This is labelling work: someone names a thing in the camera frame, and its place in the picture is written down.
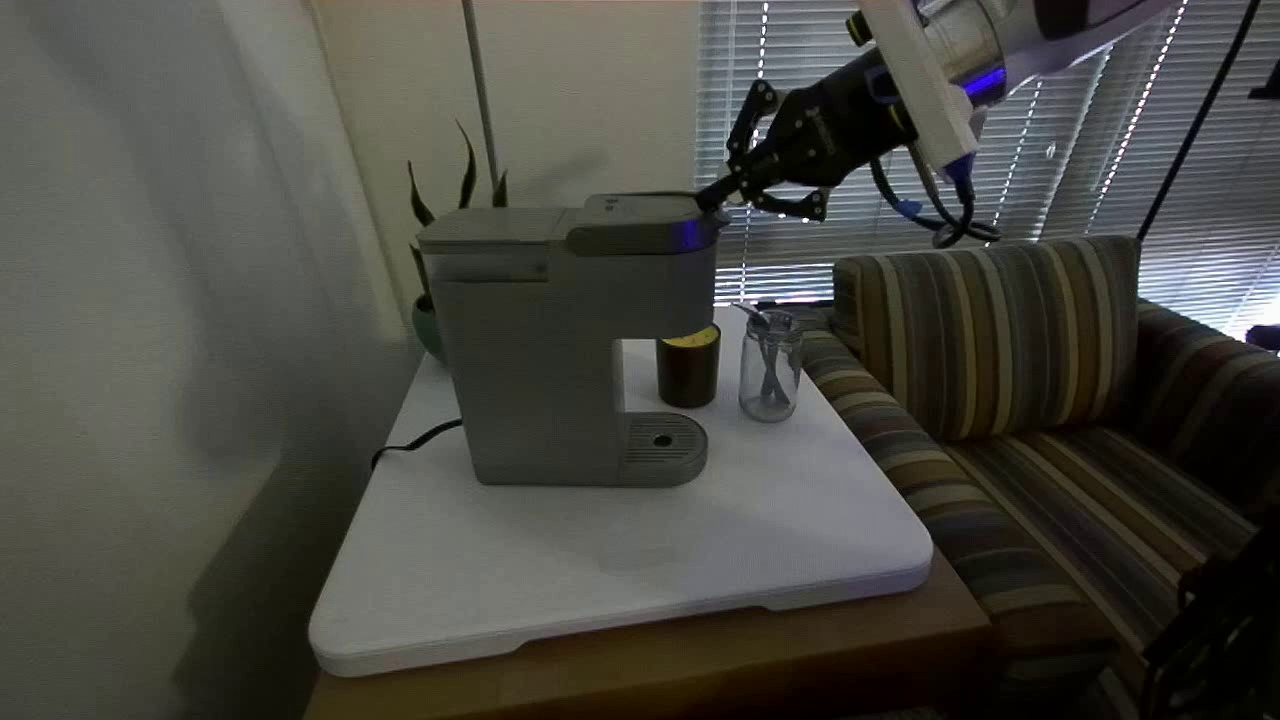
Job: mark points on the grey coffee maker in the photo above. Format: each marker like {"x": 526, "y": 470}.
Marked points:
{"x": 535, "y": 308}

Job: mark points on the striped armchair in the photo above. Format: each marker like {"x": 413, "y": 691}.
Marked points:
{"x": 1076, "y": 452}

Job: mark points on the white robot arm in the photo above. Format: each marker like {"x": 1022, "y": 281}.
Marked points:
{"x": 916, "y": 76}

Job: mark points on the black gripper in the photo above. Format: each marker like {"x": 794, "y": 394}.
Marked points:
{"x": 814, "y": 137}

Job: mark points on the clear glass jar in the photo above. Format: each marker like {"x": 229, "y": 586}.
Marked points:
{"x": 769, "y": 368}

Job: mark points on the dark cup yellow liquid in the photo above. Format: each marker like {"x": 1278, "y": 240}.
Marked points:
{"x": 689, "y": 365}

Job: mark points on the teal plant pot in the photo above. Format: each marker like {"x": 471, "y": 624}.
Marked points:
{"x": 424, "y": 326}

